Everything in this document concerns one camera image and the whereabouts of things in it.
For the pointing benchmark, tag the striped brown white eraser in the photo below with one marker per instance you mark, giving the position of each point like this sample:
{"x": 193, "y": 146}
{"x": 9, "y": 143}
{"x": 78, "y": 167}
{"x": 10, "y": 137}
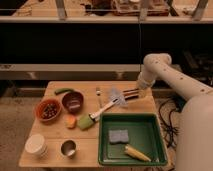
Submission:
{"x": 131, "y": 94}

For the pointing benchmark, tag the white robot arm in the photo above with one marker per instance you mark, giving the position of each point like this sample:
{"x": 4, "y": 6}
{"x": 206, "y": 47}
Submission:
{"x": 195, "y": 139}

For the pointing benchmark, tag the small metal cup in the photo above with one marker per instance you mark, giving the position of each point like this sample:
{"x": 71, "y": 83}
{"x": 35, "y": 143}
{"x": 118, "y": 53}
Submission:
{"x": 68, "y": 148}

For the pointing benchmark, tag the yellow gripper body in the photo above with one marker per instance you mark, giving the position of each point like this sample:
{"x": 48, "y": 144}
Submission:
{"x": 143, "y": 92}

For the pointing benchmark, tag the orange bowl with beans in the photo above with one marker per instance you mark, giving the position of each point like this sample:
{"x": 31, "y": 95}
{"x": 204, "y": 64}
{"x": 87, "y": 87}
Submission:
{"x": 48, "y": 110}

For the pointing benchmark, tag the green plastic tray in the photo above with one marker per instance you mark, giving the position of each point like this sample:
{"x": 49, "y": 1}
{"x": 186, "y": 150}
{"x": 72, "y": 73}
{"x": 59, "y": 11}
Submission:
{"x": 144, "y": 135}

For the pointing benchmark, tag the green silicone brush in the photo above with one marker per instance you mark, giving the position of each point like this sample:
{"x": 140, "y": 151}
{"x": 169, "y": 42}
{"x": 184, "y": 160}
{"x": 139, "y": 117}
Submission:
{"x": 87, "y": 120}

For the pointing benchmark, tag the silver metal fork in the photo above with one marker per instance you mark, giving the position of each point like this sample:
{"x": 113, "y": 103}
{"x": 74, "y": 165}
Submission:
{"x": 98, "y": 93}

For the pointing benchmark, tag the blue grey sponge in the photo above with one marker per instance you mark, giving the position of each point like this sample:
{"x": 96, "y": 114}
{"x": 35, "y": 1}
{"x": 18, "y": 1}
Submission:
{"x": 118, "y": 136}

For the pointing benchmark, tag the orange carrot piece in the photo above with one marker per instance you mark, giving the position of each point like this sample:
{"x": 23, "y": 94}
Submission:
{"x": 70, "y": 121}

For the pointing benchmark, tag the dark red bowl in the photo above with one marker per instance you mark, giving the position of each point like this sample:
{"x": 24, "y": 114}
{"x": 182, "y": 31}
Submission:
{"x": 73, "y": 102}

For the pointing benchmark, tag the stack of white bowls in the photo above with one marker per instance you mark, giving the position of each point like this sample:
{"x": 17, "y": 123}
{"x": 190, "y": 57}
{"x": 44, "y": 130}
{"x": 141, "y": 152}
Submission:
{"x": 36, "y": 145}

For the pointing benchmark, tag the wooden table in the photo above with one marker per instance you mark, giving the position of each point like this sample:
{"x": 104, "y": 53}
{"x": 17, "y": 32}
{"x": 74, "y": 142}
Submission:
{"x": 87, "y": 141}

